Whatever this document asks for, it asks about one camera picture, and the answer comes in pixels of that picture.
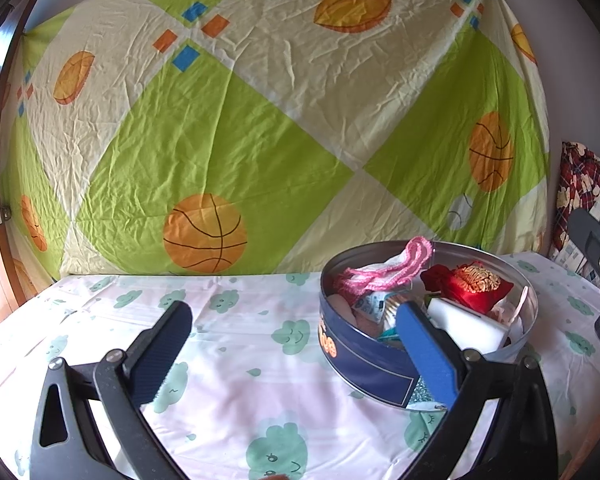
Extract cloud print white tablecloth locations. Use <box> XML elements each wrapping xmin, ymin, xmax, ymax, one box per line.
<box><xmin>0</xmin><ymin>250</ymin><xmax>600</xmax><ymax>480</ymax></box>

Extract ball print hanging bedsheet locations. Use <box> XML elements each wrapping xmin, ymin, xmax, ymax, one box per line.
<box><xmin>0</xmin><ymin>0</ymin><xmax>553</xmax><ymax>281</ymax></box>

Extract cotton swab pack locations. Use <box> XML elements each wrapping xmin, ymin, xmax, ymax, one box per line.
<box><xmin>352</xmin><ymin>290</ymin><xmax>416</xmax><ymax>346</ymax></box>

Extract peach soft pad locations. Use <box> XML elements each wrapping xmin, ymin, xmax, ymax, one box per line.
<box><xmin>327</xmin><ymin>294</ymin><xmax>386</xmax><ymax>336</ymax></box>

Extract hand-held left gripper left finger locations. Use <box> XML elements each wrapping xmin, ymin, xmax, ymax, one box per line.
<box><xmin>29</xmin><ymin>301</ymin><xmax>194</xmax><ymax>480</ymax></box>

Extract pink knitted cloth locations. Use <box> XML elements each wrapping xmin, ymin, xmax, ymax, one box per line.
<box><xmin>330</xmin><ymin>236</ymin><xmax>433</xmax><ymax>306</ymax></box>

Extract round blue tin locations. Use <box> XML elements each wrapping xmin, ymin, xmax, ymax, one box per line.
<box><xmin>318</xmin><ymin>240</ymin><xmax>539</xmax><ymax>413</ymax></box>

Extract red patterned cloth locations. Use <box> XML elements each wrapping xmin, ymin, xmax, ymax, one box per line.
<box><xmin>550</xmin><ymin>141</ymin><xmax>600</xmax><ymax>266</ymax></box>

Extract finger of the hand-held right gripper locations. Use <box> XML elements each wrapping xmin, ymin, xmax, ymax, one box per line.
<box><xmin>567</xmin><ymin>207</ymin><xmax>600</xmax><ymax>286</ymax></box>

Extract red brocade pouch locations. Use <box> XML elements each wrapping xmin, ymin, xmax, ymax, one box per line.
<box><xmin>420</xmin><ymin>261</ymin><xmax>514</xmax><ymax>311</ymax></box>

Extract white foam block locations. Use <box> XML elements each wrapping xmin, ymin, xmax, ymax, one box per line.
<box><xmin>426</xmin><ymin>297</ymin><xmax>511</xmax><ymax>356</ymax></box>

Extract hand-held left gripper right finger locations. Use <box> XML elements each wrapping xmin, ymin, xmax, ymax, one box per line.
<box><xmin>396</xmin><ymin>301</ymin><xmax>561</xmax><ymax>480</ymax></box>

